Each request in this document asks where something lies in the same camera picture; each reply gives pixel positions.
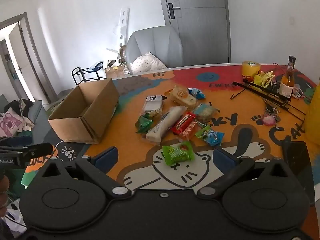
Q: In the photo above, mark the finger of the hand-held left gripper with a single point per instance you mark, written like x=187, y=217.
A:
x=38, y=150

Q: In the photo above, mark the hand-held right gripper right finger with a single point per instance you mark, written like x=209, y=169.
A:
x=222, y=158

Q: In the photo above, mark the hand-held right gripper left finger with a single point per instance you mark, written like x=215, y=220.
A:
x=107, y=157

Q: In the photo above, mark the green and blue snack packet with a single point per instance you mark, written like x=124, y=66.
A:
x=210, y=135

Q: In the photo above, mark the orange snack packet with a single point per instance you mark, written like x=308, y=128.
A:
x=190, y=131

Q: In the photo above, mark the bright green snack packet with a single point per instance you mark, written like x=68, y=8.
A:
x=178, y=153

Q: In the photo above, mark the dark green triangular snack packet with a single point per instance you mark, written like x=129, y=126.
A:
x=143, y=123

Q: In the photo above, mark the pale blue rice cake packet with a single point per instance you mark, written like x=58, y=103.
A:
x=205, y=112

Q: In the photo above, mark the red snack packet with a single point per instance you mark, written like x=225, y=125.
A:
x=183, y=122

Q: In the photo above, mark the brown cardboard box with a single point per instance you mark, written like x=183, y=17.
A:
x=96, y=105

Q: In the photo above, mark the long white snack packet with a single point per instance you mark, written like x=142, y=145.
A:
x=166, y=123

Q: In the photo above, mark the white black label snack packet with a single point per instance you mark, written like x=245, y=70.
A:
x=153, y=103

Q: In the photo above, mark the person's left hand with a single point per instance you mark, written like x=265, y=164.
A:
x=3, y=188

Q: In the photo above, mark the grey sofa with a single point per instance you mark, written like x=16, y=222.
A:
x=37, y=120

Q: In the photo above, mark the pink bear tote bag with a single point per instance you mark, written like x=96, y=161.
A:
x=11, y=122

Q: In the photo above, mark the colourful cartoon table mat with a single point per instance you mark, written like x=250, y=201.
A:
x=250, y=135

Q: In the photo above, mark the pile of dark clothes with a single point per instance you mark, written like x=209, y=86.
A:
x=22, y=105

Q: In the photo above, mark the small blue snack packet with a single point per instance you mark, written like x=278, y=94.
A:
x=197, y=93

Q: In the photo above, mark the beige bun packet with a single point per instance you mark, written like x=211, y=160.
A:
x=183, y=97

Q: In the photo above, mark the black shoe rack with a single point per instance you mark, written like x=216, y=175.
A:
x=83, y=76

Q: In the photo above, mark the taped cardboard box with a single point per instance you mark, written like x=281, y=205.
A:
x=117, y=71

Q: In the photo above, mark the grey open doorway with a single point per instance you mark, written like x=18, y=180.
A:
x=23, y=62

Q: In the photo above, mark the yellow green packet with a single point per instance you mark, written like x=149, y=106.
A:
x=262, y=78

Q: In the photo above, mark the blue item on rack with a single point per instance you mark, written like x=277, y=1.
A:
x=96, y=66

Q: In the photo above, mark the yellow tape roll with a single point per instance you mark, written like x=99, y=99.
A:
x=250, y=68

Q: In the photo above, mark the large yellow bottle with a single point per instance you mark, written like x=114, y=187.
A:
x=313, y=120

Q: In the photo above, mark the glass bottle with orange drink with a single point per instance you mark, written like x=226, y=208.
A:
x=287, y=82

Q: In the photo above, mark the white dotted pillow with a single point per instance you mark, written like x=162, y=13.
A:
x=147, y=63

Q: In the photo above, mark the grey upholstered chair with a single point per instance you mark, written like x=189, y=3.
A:
x=155, y=40

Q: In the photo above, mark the grey door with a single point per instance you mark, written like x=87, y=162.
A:
x=200, y=30

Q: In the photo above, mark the white board with holes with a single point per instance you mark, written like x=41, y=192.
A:
x=123, y=27

